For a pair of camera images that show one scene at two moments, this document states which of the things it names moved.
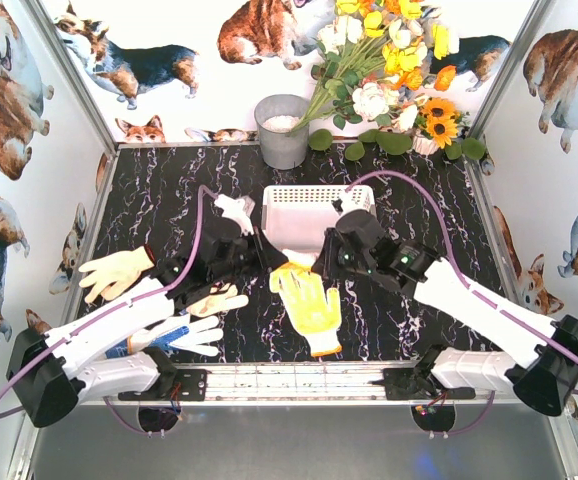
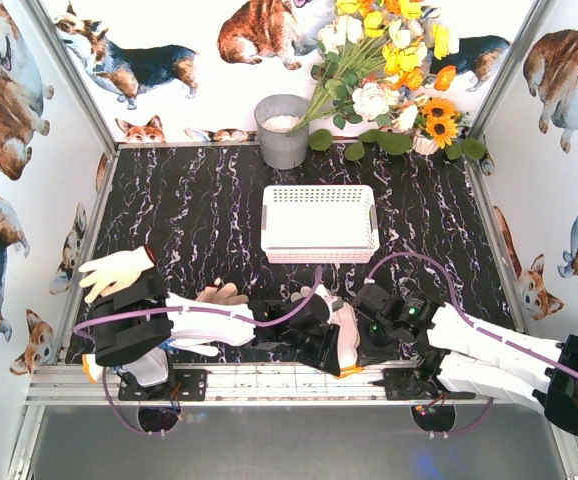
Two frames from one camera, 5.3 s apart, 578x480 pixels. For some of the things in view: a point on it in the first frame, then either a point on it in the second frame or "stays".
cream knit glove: (114, 274) stays
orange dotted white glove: (302, 292) → (345, 315)
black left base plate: (185, 385) stays
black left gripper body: (255, 248) → (295, 325)
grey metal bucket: (275, 116) stays
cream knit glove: (221, 298) stays
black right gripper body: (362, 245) → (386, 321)
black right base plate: (420, 384) stays
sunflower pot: (441, 125) stays
